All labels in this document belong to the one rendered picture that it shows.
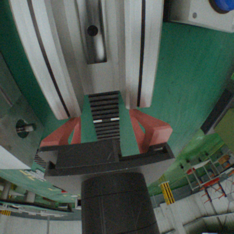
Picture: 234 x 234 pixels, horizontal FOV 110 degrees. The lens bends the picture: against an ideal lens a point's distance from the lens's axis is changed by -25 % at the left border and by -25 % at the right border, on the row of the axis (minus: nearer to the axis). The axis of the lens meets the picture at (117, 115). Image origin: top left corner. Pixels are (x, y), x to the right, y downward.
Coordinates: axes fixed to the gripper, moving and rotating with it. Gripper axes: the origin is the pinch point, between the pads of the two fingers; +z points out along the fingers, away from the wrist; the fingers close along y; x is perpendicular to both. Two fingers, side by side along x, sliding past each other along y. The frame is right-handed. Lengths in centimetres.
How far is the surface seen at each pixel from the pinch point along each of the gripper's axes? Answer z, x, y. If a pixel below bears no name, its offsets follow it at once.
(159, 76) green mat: 5.0, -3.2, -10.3
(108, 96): 3.8, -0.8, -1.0
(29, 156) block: -2.8, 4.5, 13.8
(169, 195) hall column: 14, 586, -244
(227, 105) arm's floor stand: 5.3, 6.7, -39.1
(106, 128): 3.1, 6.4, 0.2
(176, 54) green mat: 5.0, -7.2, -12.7
